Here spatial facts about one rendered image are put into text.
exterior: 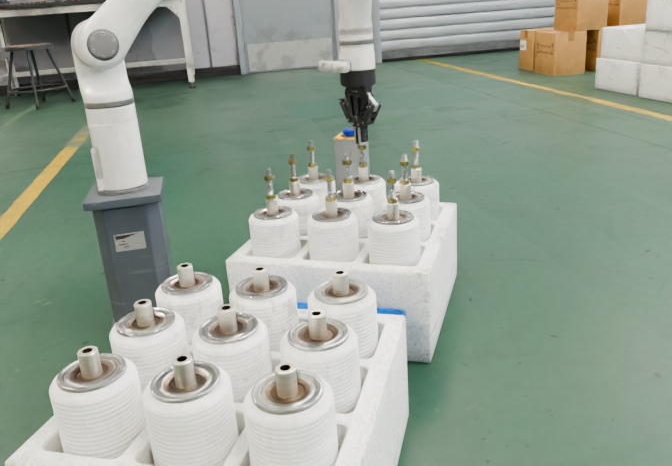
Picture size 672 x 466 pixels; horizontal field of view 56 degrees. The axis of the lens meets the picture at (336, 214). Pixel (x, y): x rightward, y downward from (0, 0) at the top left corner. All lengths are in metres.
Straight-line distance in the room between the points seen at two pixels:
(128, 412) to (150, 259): 0.59
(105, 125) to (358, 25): 0.53
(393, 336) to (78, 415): 0.42
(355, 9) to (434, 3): 5.26
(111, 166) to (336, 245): 0.46
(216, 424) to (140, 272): 0.66
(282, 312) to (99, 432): 0.28
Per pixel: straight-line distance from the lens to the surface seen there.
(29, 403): 1.27
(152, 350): 0.84
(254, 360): 0.80
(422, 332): 1.15
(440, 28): 6.58
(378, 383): 0.81
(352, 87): 1.35
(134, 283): 1.34
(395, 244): 1.12
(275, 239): 1.19
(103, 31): 1.24
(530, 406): 1.10
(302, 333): 0.78
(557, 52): 4.86
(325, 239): 1.15
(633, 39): 4.04
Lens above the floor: 0.64
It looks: 19 degrees down
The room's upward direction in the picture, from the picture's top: 4 degrees counter-clockwise
